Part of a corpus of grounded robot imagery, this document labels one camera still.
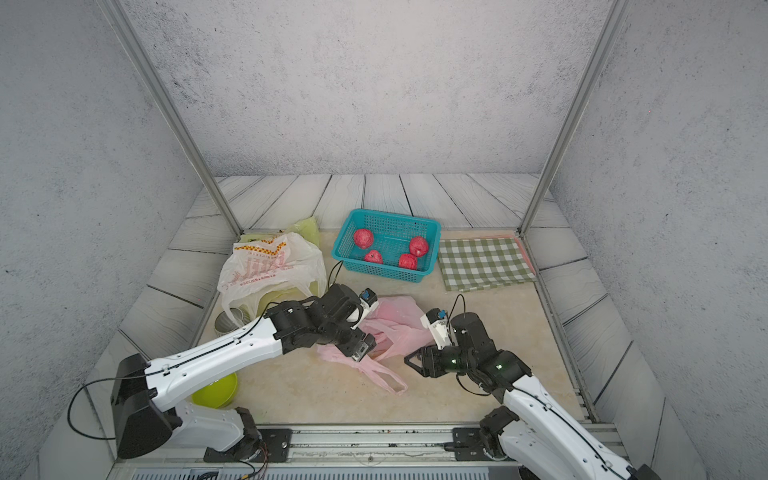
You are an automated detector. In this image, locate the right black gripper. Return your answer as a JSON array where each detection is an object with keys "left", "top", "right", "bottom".
[{"left": 404, "top": 342, "right": 477, "bottom": 378}]

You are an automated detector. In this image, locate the pink strawberry plastic bag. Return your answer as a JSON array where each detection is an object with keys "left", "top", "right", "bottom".
[{"left": 317, "top": 296, "right": 434, "bottom": 395}]

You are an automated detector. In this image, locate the red apple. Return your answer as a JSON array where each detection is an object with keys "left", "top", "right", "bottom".
[
  {"left": 398, "top": 253, "right": 418, "bottom": 270},
  {"left": 409, "top": 236, "right": 429, "bottom": 258},
  {"left": 363, "top": 250, "right": 384, "bottom": 264},
  {"left": 353, "top": 228, "right": 375, "bottom": 250}
]

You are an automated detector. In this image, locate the white plastic bag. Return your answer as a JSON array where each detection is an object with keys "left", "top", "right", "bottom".
[{"left": 217, "top": 232, "right": 328, "bottom": 326}]

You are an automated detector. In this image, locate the yellow-green avocado plastic bag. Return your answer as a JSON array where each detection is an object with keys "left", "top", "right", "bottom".
[{"left": 230, "top": 217, "right": 326, "bottom": 319}]

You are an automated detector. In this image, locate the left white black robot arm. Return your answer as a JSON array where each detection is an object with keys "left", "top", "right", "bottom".
[{"left": 111, "top": 284, "right": 378, "bottom": 462}]

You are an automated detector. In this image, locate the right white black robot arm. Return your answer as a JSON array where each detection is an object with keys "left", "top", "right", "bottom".
[{"left": 404, "top": 309, "right": 658, "bottom": 479}]

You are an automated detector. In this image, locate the green checkered cloth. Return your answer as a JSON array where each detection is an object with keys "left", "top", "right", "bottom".
[{"left": 438, "top": 236, "right": 536, "bottom": 293}]

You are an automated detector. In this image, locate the lime green plastic cup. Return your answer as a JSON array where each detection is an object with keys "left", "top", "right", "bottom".
[{"left": 190, "top": 373, "right": 239, "bottom": 409}]

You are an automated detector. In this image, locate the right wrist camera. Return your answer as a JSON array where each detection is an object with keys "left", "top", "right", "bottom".
[{"left": 420, "top": 308, "right": 452, "bottom": 350}]

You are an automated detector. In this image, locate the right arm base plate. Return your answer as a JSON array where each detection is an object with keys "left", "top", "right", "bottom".
[{"left": 443, "top": 427, "right": 499, "bottom": 462}]

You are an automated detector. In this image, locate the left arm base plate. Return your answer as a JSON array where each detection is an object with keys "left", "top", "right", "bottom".
[{"left": 203, "top": 428, "right": 293, "bottom": 463}]

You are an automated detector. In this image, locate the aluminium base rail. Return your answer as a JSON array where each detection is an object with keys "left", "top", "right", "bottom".
[{"left": 108, "top": 424, "right": 520, "bottom": 479}]

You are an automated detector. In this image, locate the left aluminium frame post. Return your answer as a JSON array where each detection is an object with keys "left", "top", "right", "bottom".
[{"left": 98, "top": 0, "right": 244, "bottom": 237}]

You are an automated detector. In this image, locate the aluminium frame post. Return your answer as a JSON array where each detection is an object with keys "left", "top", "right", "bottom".
[
  {"left": 518, "top": 0, "right": 631, "bottom": 237},
  {"left": 98, "top": 0, "right": 244, "bottom": 237}
]

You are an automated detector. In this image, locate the right aluminium frame post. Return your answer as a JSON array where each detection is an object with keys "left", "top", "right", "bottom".
[{"left": 518, "top": 0, "right": 631, "bottom": 237}]

